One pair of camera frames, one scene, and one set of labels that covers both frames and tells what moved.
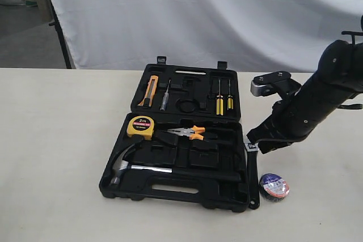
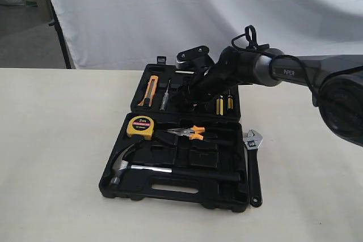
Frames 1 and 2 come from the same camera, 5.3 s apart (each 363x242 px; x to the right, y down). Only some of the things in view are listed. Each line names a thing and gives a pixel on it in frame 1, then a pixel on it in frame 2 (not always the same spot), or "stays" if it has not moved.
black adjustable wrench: (252, 148) stays
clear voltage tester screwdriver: (164, 103) stays
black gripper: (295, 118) → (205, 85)
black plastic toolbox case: (185, 144) stays
